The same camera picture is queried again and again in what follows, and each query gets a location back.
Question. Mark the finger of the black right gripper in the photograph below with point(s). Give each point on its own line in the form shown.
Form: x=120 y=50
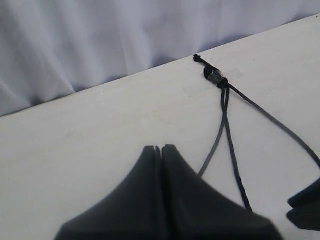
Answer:
x=307 y=196
x=306 y=217

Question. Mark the clear adhesive tape strip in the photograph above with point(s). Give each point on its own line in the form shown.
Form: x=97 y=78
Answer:
x=204 y=85

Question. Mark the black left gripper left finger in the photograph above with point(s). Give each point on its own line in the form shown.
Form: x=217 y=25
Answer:
x=129 y=212

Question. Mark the white fabric backdrop curtain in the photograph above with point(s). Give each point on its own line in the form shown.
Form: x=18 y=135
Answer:
x=54 y=48

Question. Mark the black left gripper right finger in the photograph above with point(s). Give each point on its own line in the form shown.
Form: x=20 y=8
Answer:
x=196 y=211

